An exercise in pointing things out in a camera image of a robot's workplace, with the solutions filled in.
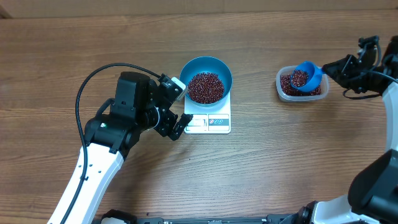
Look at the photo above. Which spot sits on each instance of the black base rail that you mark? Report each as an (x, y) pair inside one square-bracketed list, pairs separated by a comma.
[(117, 216)]

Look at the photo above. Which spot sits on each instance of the teal blue bowl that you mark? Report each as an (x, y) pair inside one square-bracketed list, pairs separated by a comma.
[(207, 64)]

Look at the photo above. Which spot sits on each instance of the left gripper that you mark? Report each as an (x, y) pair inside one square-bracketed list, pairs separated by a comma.
[(170, 119)]

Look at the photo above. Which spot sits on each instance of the red adzuki beans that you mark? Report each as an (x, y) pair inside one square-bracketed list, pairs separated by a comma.
[(288, 89)]

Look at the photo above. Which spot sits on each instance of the white digital kitchen scale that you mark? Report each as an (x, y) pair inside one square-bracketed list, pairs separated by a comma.
[(209, 119)]

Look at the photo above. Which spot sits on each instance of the red beans in bowl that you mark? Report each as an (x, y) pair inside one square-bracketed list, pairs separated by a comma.
[(205, 88)]

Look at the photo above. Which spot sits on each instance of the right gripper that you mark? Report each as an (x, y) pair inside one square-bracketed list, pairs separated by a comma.
[(344, 69)]

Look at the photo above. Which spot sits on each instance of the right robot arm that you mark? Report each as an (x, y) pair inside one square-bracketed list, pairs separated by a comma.
[(372, 196)]

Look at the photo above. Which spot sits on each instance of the blue plastic measuring scoop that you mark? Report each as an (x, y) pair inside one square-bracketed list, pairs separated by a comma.
[(314, 78)]

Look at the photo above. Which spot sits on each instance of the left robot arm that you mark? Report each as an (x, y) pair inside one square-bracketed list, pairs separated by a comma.
[(140, 103)]

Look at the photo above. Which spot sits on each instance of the clear plastic food container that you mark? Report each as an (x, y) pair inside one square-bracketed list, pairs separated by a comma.
[(324, 88)]

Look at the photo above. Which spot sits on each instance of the red beans in scoop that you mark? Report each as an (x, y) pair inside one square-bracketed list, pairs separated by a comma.
[(299, 78)]

